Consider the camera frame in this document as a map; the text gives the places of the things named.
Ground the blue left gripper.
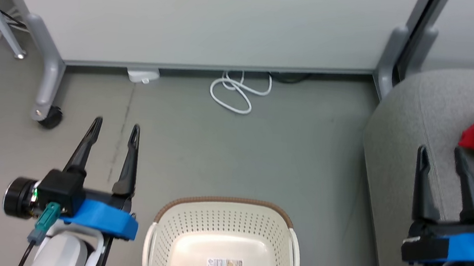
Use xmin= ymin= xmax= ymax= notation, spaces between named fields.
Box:
xmin=51 ymin=113 xmax=151 ymax=266

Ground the grey fabric sofa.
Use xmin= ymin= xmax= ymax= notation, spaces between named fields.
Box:
xmin=348 ymin=56 xmax=474 ymax=266

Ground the black caster wheel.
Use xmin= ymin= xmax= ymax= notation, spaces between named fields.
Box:
xmin=37 ymin=104 xmax=65 ymax=130

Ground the white power adapter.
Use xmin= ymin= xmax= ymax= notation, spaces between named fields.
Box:
xmin=126 ymin=66 xmax=161 ymax=86

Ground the cream perforated laundry basket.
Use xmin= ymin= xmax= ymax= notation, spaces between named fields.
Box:
xmin=141 ymin=187 xmax=307 ymax=266

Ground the large white partition board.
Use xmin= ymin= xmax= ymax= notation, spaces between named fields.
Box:
xmin=0 ymin=0 xmax=435 ymax=165

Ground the teal left camera cable plug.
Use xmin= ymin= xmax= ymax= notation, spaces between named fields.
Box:
xmin=18 ymin=199 xmax=63 ymax=266

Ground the coiled white cable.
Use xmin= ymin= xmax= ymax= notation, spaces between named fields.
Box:
xmin=207 ymin=67 xmax=274 ymax=118

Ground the black cable under partition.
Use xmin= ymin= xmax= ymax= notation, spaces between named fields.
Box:
xmin=267 ymin=67 xmax=312 ymax=87

